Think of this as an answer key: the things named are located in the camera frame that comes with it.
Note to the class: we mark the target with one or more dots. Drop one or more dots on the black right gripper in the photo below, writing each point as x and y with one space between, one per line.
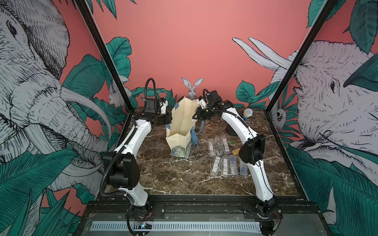
199 111

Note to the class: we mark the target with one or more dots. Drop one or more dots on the cream canvas tote bag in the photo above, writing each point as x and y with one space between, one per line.
181 134

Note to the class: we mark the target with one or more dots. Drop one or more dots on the clear compass set case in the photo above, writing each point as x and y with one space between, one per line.
225 166

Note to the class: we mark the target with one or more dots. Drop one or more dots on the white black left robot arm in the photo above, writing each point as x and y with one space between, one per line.
122 173

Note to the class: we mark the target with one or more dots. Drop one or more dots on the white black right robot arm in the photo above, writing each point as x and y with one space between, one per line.
251 153

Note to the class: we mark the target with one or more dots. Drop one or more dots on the blue toy microphone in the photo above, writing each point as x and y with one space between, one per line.
247 113

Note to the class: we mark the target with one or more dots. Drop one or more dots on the small wooden block toy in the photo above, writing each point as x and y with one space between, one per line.
236 151

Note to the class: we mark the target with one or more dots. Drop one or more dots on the white ventilation grille strip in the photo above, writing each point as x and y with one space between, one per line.
175 226

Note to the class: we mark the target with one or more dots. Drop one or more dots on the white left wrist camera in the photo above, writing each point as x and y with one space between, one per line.
163 105

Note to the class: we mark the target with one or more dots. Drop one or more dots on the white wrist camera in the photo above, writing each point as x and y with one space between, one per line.
163 105
203 104

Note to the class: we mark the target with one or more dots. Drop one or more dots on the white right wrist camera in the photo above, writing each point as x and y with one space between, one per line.
203 104

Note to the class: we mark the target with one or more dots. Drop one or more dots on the black left frame post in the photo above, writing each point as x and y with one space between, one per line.
95 33

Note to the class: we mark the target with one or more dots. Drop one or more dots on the black frame post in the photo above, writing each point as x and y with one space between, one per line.
95 33
312 34

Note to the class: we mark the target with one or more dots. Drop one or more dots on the black right frame post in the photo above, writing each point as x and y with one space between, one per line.
312 34

